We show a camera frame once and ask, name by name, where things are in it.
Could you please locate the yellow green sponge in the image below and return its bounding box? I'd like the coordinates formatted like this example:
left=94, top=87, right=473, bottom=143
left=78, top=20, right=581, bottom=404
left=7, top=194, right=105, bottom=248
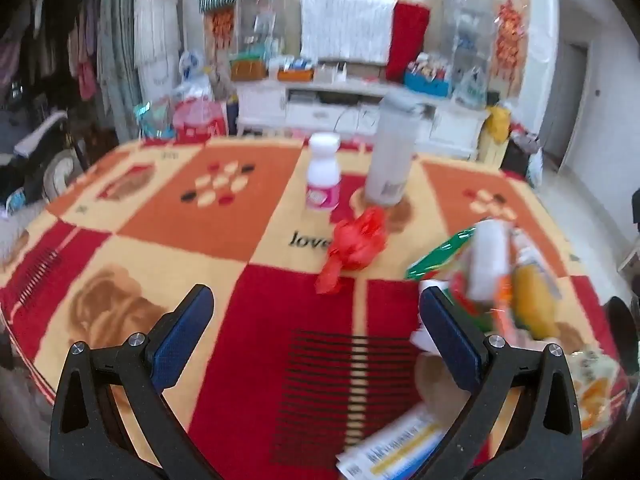
left=511, top=263, right=559, bottom=340

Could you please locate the blue yellow white medicine box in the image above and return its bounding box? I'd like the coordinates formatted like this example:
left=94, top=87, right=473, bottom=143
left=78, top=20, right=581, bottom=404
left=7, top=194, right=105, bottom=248
left=336, top=403, right=451, bottom=480

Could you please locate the green seaweed snack bag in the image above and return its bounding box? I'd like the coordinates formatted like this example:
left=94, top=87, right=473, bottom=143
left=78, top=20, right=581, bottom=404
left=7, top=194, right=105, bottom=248
left=404, top=226, right=494, bottom=333

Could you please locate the white foam block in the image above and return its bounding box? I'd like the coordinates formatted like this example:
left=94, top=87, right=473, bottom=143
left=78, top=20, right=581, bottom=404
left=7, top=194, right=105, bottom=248
left=466, top=219, right=511, bottom=304

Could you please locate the red plastic bag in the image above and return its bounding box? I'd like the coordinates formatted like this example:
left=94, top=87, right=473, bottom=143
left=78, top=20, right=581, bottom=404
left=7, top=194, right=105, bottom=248
left=316, top=206, right=387, bottom=295

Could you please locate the orange snack wrapper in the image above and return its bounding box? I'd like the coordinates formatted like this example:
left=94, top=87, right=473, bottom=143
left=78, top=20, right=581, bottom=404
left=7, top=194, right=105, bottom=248
left=567, top=347, right=620, bottom=440

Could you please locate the white paper towel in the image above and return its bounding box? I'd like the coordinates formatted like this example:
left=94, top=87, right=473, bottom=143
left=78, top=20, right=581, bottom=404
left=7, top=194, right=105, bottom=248
left=409, top=280, right=456, bottom=356

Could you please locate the black trash bin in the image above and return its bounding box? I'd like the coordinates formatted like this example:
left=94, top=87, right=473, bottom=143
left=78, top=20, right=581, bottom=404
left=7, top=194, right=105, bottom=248
left=604, top=296, right=639, bottom=376

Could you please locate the patterned red orange blanket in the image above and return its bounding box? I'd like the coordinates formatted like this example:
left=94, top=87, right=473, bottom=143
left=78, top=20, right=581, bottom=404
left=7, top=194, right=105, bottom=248
left=1, top=138, right=615, bottom=479

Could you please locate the tall white thermos bottle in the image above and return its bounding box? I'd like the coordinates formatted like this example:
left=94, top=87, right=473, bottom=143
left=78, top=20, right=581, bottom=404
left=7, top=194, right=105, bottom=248
left=364, top=90, right=424, bottom=207

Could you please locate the yellow plastic bag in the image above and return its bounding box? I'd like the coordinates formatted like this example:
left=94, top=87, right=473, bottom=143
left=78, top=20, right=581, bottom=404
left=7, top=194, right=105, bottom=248
left=484, top=105, right=511, bottom=144

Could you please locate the white pink small bottle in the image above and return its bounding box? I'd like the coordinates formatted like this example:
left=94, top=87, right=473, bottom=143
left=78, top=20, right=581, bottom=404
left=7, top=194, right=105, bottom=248
left=306, top=132, right=342, bottom=210

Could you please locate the blue storage basket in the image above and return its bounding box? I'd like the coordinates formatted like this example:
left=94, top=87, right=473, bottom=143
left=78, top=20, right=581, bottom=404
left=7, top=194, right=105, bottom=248
left=404, top=72, right=450, bottom=99

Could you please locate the white TV cabinet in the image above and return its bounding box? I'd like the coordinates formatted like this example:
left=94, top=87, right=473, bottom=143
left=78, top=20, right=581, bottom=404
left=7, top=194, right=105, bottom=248
left=235, top=78, right=488, bottom=160

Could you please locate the red cushion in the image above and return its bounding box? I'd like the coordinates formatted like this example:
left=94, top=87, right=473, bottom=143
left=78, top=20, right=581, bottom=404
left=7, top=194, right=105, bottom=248
left=385, top=1, right=431, bottom=82

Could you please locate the white cloth covered television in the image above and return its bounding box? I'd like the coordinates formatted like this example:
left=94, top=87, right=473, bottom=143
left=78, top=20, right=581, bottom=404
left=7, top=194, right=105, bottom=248
left=299, top=0, right=397, bottom=66

